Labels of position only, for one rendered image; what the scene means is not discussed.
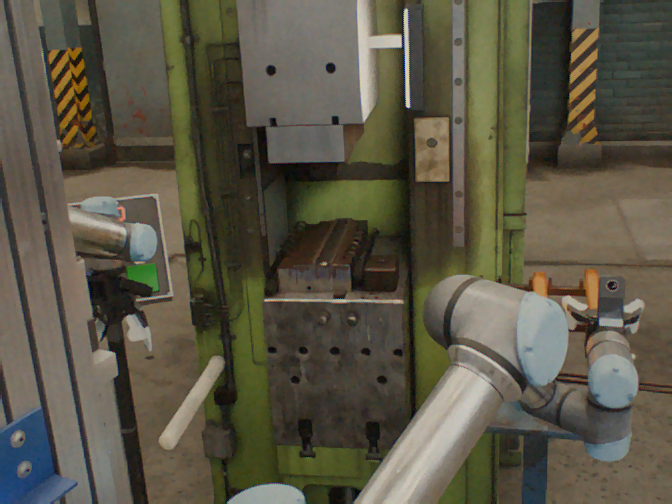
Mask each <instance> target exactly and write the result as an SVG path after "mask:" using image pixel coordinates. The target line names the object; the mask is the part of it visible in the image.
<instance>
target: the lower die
mask: <svg viewBox="0 0 672 504"><path fill-rule="evenodd" d="M338 220H348V222H347V224H346V226H345V228H344V230H343V233H342V235H341V237H340V239H339V241H338V243H337V245H336V247H335V249H334V251H333V253H332V255H331V257H330V259H329V262H328V267H316V260H317V258H318V257H319V255H320V253H321V251H322V249H323V247H324V245H325V243H326V241H327V239H328V238H329V236H330V234H331V232H332V230H333V228H334V226H335V224H336V222H337V221H338ZM360 223H364V224H366V225H367V227H368V220H353V218H336V219H335V220H334V221H320V222H319V223H318V224H307V225H308V228H307V229H306V226H305V227H304V229H305V233H303V230H302V231H301V233H302V238H301V239H300V235H299V236H298V237H299V242H297V239H296V241H295V242H296V248H294V244H293V245H292V248H293V252H291V249H290V250H289V255H290V257H289V258H287V255H286V256H285V258H284V259H283V261H282V262H281V264H280V265H279V267H278V268H277V274H278V286H279V291H330V292H333V291H334V292H335V290H336V289H347V292H351V291H352V288H353V285H354V283H355V281H354V280H353V278H352V274H353V271H354V267H355V262H354V256H353V255H350V254H349V255H346V257H345V259H343V255H344V254H345V250H346V249H347V246H348V244H349V242H350V239H351V238H352V235H353V233H354V230H355V229H356V226H357V225H358V224H360ZM308 286H310V287H311V289H310V290H308V289H307V287H308Z"/></svg>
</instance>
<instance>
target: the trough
mask: <svg viewBox="0 0 672 504"><path fill-rule="evenodd" d="M347 222H348V220H338V221H337V222H336V224H335V226H334V228H333V230H332V232H331V234H330V236H329V238H328V239H327V241H326V243H325V245H324V247H323V249H322V251H321V253H320V255H319V257H318V258H317V260H316V267H328V262H329V259H330V257H331V255H332V253H333V251H334V249H335V247H336V245H337V243H338V241H339V239H340V237H341V235H342V233H343V230H344V228H345V226H346V224H347ZM322 262H326V263H327V264H326V265H321V264H320V263H322Z"/></svg>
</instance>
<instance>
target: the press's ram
mask: <svg viewBox="0 0 672 504"><path fill-rule="evenodd" d="M236 7H237V18H238V30H239V41H240V53H241V64H242V75H243V87H244V98H245V110H246V121H247V127H270V126H272V125H273V124H274V123H276V124H277V126H309V125H332V124H333V123H334V122H335V121H336V120H337V119H338V118H339V125H347V124H363V122H364V121H365V120H366V118H367V117H368V115H369V114H370V113H371V111H372V110H373V108H374V107H375V106H376V104H377V103H378V101H379V70H378V48H388V47H401V46H402V35H401V34H399V35H377V10H376V0H236Z"/></svg>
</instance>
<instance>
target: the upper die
mask: <svg viewBox="0 0 672 504"><path fill-rule="evenodd" d="M363 134H364V122H363V124H347V125H339V118H338V119H337V120H336V121H335V122H334V123H333V124H332V125H309V126H277V124H276V123H274V124H273V125H272V126H270V127H266V135H267V148H268V160H269V163H316V162H345V161H346V159H347V158H348V156H349V155H350V153H351V152H352V150H353V149H354V147H355V146H356V144H357V143H358V141H359V140H360V138H361V137H362V135H363Z"/></svg>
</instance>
